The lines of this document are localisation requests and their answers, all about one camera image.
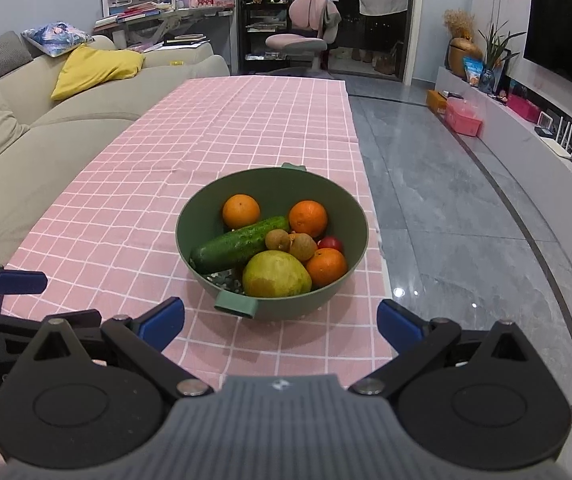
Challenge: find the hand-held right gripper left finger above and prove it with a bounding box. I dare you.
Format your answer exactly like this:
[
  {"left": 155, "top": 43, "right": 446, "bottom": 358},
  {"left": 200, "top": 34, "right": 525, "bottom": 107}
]
[{"left": 32, "top": 296, "right": 215, "bottom": 397}]

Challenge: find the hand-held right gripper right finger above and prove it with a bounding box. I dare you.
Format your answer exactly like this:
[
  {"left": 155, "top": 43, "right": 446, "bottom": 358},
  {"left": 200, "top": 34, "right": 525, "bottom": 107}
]
[{"left": 347, "top": 298, "right": 535, "bottom": 396}]

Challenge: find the small orange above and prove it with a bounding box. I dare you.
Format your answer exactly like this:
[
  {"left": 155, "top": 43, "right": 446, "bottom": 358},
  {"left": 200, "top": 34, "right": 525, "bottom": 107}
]
[{"left": 305, "top": 248, "right": 348, "bottom": 288}]

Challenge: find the green colander bowl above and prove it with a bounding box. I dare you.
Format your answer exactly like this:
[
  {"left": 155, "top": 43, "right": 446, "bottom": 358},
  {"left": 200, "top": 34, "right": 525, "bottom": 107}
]
[{"left": 175, "top": 162, "right": 371, "bottom": 322}]

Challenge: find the brown kiwi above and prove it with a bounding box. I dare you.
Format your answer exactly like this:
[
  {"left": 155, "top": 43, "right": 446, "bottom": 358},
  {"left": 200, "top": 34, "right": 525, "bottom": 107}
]
[
  {"left": 288, "top": 233, "right": 318, "bottom": 262},
  {"left": 265, "top": 228, "right": 292, "bottom": 252}
]

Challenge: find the large orange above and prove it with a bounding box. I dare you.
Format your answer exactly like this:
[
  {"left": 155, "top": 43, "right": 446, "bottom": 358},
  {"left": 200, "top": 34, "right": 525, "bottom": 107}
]
[
  {"left": 222, "top": 194, "right": 261, "bottom": 231},
  {"left": 288, "top": 200, "right": 328, "bottom": 239}
]

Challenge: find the green cucumber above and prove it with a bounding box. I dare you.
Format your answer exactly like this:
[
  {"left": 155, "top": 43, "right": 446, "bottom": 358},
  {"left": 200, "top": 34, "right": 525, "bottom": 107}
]
[{"left": 189, "top": 216, "right": 291, "bottom": 276}]

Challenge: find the yellow-green pear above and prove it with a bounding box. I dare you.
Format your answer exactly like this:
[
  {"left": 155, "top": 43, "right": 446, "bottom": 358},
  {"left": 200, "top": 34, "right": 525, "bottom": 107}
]
[{"left": 242, "top": 251, "right": 313, "bottom": 298}]

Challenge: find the beige sofa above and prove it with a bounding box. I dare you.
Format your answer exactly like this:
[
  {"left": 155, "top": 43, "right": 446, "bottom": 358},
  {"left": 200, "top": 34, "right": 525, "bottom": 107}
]
[{"left": 0, "top": 35, "right": 230, "bottom": 267}]

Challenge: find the pink checked tablecloth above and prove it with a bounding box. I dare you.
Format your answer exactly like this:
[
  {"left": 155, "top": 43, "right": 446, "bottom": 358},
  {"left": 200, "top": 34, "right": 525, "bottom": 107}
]
[{"left": 0, "top": 77, "right": 393, "bottom": 397}]

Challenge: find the white media bench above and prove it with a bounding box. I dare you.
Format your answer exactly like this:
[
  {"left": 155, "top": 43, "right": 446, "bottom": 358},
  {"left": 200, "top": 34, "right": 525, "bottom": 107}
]
[{"left": 436, "top": 67, "right": 572, "bottom": 333}]

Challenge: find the pink box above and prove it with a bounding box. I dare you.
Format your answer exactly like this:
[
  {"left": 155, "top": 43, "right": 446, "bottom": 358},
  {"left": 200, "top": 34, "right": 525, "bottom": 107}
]
[{"left": 445, "top": 97, "right": 484, "bottom": 137}]

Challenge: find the yellow pillow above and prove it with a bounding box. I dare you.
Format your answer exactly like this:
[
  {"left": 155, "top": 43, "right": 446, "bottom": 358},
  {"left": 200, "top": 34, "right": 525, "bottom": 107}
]
[{"left": 51, "top": 45, "right": 146, "bottom": 101}]

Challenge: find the orange box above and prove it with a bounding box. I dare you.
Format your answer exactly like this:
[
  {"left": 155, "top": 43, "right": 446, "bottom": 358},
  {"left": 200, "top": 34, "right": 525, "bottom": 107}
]
[{"left": 426, "top": 89, "right": 465, "bottom": 116}]

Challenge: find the blue printed pillow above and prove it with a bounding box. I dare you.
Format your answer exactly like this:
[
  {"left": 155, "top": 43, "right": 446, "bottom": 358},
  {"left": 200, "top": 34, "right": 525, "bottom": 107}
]
[{"left": 21, "top": 22, "right": 95, "bottom": 59}]

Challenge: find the white router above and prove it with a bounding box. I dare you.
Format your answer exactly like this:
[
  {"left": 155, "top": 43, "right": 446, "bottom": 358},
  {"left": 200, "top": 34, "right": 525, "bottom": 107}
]
[{"left": 536, "top": 112, "right": 572, "bottom": 157}]

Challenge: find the magenta box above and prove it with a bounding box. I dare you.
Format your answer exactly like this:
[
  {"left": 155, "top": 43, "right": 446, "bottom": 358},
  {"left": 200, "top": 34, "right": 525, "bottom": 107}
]
[{"left": 507, "top": 91, "right": 542, "bottom": 124}]

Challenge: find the blue snack bag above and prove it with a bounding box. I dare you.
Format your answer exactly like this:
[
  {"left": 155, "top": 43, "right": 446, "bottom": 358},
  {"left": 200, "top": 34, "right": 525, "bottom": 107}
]
[{"left": 462, "top": 56, "right": 487, "bottom": 86}]

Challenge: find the brown vase with dried flowers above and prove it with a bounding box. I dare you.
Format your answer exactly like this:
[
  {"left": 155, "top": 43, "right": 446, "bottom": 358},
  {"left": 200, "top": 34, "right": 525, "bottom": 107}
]
[{"left": 443, "top": 9, "right": 485, "bottom": 69}]

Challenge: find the green potted plant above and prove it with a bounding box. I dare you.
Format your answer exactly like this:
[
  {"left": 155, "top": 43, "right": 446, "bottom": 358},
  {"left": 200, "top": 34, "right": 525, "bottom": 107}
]
[{"left": 478, "top": 22, "right": 527, "bottom": 92}]

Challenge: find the cluttered white desk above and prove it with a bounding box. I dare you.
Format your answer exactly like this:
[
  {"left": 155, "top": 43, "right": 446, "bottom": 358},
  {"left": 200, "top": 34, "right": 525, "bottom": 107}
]
[{"left": 93, "top": 0, "right": 237, "bottom": 57}]

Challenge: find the black shelf unit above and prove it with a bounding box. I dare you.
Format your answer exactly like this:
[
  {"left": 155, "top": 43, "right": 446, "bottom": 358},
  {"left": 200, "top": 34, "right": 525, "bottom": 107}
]
[{"left": 238, "top": 0, "right": 298, "bottom": 74}]

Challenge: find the pink desk chair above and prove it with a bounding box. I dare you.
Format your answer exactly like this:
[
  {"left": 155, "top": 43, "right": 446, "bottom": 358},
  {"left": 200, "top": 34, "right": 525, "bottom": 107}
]
[{"left": 265, "top": 0, "right": 342, "bottom": 74}]

